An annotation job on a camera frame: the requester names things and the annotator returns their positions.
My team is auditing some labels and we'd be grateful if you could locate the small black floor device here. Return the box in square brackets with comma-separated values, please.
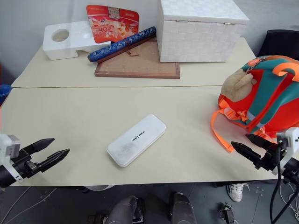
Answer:
[219, 202, 236, 224]

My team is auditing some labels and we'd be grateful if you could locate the blue plastic object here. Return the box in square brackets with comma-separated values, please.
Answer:
[0, 84, 12, 106]

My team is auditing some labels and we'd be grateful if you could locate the white styrofoam block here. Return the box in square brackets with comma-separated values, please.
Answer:
[43, 21, 112, 61]

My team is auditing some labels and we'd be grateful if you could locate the blue patterned rolled scroll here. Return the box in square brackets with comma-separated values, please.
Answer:
[87, 26, 157, 63]

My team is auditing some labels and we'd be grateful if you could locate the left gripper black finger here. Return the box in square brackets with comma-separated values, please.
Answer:
[21, 138, 55, 156]
[38, 148, 71, 173]

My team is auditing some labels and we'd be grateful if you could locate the brown framed board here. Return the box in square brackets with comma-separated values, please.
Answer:
[94, 38, 181, 79]

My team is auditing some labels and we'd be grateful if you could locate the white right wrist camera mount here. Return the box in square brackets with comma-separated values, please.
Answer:
[271, 126, 299, 175]

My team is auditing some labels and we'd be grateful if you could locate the dark rounded shape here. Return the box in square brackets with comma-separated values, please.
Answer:
[105, 195, 146, 224]
[168, 191, 197, 224]

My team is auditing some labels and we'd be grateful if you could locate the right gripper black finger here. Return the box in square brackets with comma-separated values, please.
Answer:
[245, 133, 278, 151]
[230, 141, 262, 165]

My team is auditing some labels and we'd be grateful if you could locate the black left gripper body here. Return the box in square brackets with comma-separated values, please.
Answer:
[10, 150, 43, 180]

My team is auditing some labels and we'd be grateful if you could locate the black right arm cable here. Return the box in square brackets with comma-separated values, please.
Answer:
[270, 139, 299, 224]

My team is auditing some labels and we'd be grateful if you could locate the white rectangular case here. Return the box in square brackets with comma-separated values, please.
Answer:
[106, 113, 167, 168]

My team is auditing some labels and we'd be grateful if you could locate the large white hinged box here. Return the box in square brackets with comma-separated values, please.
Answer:
[157, 0, 249, 63]

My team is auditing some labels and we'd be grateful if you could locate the orange and teal backpack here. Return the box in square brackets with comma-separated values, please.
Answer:
[211, 55, 299, 154]

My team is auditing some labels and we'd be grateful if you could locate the red printed hand fan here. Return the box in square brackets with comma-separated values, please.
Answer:
[86, 5, 140, 44]

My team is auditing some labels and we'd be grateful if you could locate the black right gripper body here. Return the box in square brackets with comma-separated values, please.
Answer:
[254, 143, 286, 173]

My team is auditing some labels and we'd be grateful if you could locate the white floor cable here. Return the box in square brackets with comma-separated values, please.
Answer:
[279, 181, 299, 214]

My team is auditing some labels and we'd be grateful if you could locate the white sneaker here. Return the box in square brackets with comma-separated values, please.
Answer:
[226, 182, 249, 203]

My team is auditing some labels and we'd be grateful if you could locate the black chair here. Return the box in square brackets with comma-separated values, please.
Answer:
[256, 29, 299, 58]

